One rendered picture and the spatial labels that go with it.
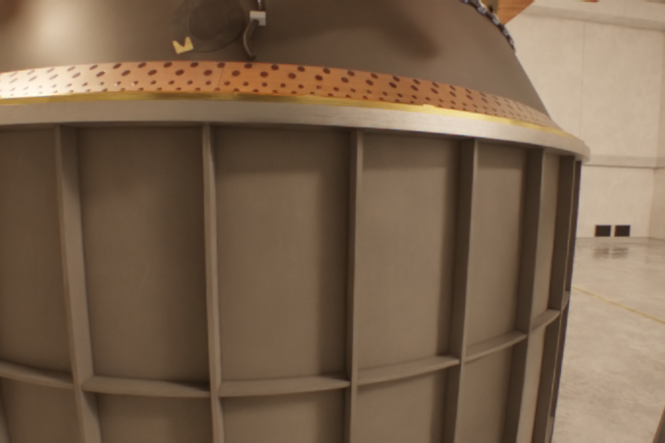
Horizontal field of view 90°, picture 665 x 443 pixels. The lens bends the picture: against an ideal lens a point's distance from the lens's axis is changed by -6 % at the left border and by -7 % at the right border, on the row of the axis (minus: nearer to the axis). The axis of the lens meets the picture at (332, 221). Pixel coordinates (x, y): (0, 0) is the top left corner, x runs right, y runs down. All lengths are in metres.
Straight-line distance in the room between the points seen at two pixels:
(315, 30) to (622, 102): 8.52
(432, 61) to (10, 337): 0.81
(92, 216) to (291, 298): 0.30
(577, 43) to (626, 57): 1.11
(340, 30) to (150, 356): 0.57
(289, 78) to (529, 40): 7.53
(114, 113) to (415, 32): 0.50
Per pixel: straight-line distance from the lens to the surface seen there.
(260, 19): 0.61
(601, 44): 8.88
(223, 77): 0.52
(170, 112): 0.47
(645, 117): 9.34
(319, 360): 0.56
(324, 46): 0.60
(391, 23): 0.70
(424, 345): 0.63
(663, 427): 1.61
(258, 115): 0.45
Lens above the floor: 1.07
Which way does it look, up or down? 6 degrees down
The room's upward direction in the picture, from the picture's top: 1 degrees clockwise
